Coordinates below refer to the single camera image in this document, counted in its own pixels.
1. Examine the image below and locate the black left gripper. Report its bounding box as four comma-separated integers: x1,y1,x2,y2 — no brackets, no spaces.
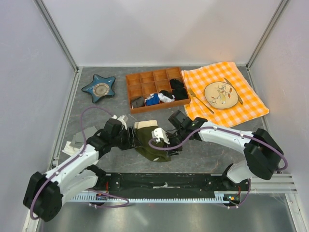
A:
111,126,142,151

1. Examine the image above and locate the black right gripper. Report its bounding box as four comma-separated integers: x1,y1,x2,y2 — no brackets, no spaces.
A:
162,128,188,158

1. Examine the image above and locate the olive green underwear cream waistband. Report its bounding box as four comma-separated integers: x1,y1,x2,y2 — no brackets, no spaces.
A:
134,120,179,162

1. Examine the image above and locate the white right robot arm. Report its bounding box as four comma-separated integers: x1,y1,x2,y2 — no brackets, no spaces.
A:
168,111,286,190

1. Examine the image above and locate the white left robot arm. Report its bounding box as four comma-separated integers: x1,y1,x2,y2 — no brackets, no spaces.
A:
23,118,139,222

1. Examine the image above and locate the grey rolled underwear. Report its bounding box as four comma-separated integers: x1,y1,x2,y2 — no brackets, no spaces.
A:
131,96,145,109

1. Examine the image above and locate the black white rolled underwear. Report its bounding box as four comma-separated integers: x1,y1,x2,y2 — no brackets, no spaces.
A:
158,90,175,103

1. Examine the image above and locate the blue white rolled underwear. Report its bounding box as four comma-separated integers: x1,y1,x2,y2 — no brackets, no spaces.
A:
145,93,160,106

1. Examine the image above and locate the white underwear pile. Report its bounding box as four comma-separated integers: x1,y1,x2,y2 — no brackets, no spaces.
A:
62,141,80,156

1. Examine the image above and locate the brass fork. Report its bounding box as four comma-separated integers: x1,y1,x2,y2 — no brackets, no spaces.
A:
188,88,214,114

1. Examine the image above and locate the blue star shaped dish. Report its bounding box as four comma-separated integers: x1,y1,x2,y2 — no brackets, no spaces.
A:
81,74,116,103

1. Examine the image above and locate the orange compartment organizer box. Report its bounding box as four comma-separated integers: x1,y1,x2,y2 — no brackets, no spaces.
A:
126,67,190,114

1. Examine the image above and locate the beige decorated plate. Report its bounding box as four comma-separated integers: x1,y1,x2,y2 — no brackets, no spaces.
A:
204,81,239,110

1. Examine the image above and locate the orange checkered cloth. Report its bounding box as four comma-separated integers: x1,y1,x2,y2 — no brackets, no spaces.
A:
182,61,269,127

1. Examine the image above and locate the brass knife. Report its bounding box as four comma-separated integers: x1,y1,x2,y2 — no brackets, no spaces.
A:
223,77,244,105

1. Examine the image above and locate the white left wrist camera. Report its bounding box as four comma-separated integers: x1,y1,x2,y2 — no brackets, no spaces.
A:
112,115,128,130

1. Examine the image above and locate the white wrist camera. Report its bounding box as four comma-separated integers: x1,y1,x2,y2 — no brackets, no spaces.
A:
152,128,170,145
112,115,128,130

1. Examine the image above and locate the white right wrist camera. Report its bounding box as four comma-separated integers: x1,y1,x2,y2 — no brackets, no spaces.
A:
152,128,170,145

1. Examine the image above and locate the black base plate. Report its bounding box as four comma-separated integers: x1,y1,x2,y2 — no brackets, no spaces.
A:
93,173,249,199

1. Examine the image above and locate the light blue cable duct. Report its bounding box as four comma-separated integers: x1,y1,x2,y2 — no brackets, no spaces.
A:
69,191,240,204

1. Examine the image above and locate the aluminium front rail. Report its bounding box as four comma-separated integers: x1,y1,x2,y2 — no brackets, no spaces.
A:
88,173,295,193

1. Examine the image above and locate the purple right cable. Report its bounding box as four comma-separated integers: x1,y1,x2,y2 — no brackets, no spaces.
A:
148,127,288,208

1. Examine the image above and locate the purple cable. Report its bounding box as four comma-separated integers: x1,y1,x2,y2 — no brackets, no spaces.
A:
148,127,288,208
29,106,131,220

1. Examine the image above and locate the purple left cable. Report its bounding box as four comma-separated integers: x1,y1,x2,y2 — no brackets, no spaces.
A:
29,106,131,220

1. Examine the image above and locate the aluminium left frame post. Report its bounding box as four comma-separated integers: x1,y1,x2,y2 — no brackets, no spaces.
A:
34,0,79,73

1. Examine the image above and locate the aluminium frame post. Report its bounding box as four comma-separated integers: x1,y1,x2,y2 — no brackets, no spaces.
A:
34,0,79,73
246,0,290,71

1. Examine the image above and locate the aluminium right frame post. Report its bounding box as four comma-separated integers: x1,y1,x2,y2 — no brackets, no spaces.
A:
246,0,290,71

